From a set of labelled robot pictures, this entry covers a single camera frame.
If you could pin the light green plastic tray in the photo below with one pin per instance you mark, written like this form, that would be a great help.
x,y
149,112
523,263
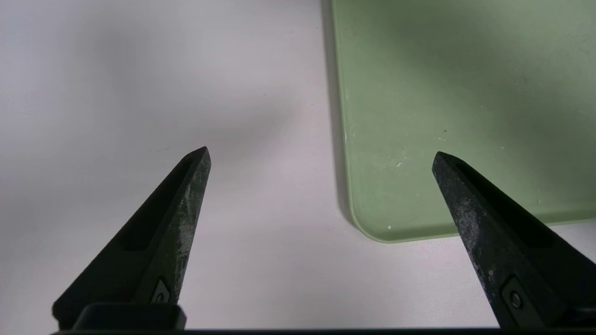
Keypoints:
x,y
465,93

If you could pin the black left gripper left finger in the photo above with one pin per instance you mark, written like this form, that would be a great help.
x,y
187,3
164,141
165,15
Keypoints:
x,y
153,251

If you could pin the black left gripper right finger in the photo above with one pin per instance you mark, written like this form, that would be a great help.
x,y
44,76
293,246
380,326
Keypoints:
x,y
512,260

